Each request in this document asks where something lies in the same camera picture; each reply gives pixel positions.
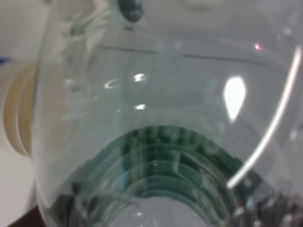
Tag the clear bottle green label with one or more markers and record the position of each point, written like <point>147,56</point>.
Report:
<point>170,113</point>

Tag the blue sleeved paper cup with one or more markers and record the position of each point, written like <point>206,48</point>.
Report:
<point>17,85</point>

